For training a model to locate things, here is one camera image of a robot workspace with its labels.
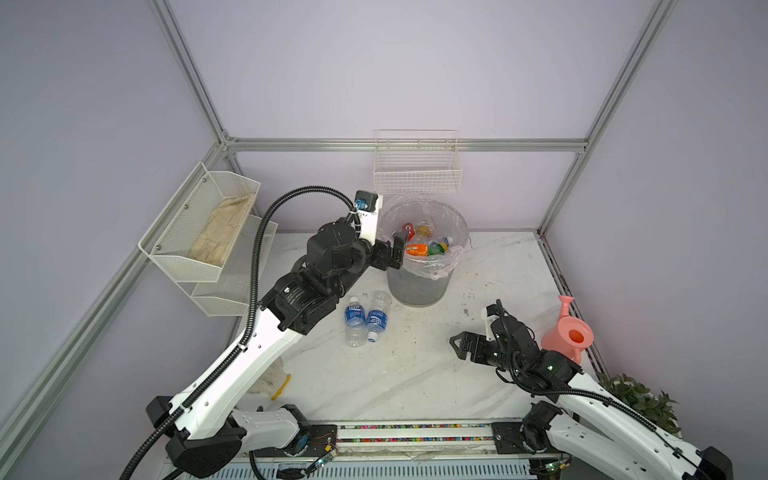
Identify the white-cap blue label bottle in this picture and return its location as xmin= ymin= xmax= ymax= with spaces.
xmin=344 ymin=296 xmax=368 ymax=348

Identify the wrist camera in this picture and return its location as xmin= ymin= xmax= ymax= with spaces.
xmin=354 ymin=190 xmax=383 ymax=246
xmin=482 ymin=304 xmax=504 ymax=341

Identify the white mesh lower shelf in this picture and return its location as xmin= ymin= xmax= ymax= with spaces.
xmin=190 ymin=215 xmax=261 ymax=317

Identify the red label purple-cap bottle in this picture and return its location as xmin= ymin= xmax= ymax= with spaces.
xmin=402 ymin=223 xmax=415 ymax=241

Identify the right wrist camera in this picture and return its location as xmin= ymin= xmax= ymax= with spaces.
xmin=482 ymin=304 xmax=504 ymax=341

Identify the pink watering can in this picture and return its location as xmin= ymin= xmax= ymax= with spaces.
xmin=540 ymin=295 xmax=595 ymax=365

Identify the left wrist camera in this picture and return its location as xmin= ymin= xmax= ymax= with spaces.
xmin=354 ymin=190 xmax=383 ymax=246

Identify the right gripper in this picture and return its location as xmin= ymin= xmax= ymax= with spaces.
xmin=446 ymin=331 xmax=519 ymax=374

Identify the potted green plant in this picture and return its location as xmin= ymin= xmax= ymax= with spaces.
xmin=599 ymin=374 xmax=682 ymax=438

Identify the yellow-cap clear bottle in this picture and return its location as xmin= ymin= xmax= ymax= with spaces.
xmin=406 ymin=224 xmax=433 ymax=257

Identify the beige cloth in shelf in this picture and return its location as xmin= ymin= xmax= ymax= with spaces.
xmin=188 ymin=194 xmax=256 ymax=267

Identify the green plastic bottle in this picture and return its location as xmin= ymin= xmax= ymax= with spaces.
xmin=427 ymin=236 xmax=453 ymax=256

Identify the white mesh shelf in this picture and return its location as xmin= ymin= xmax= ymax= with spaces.
xmin=190 ymin=215 xmax=261 ymax=317
xmin=138 ymin=163 xmax=261 ymax=283

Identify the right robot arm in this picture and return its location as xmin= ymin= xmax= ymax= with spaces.
xmin=449 ymin=307 xmax=734 ymax=479

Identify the white mesh upper shelf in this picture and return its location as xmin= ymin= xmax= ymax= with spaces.
xmin=138 ymin=163 xmax=261 ymax=283

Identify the capless blue label bottle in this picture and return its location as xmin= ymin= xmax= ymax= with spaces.
xmin=365 ymin=291 xmax=392 ymax=343

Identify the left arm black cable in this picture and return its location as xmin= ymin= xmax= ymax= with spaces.
xmin=118 ymin=185 xmax=361 ymax=480

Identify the clear plastic bin liner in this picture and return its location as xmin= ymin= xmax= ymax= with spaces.
xmin=378 ymin=195 xmax=470 ymax=280

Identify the white wire wall basket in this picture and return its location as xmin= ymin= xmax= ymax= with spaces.
xmin=373 ymin=129 xmax=463 ymax=194

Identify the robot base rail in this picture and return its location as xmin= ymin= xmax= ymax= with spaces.
xmin=256 ymin=418 xmax=561 ymax=459

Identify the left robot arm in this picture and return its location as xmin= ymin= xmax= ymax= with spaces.
xmin=147 ymin=220 xmax=408 ymax=478

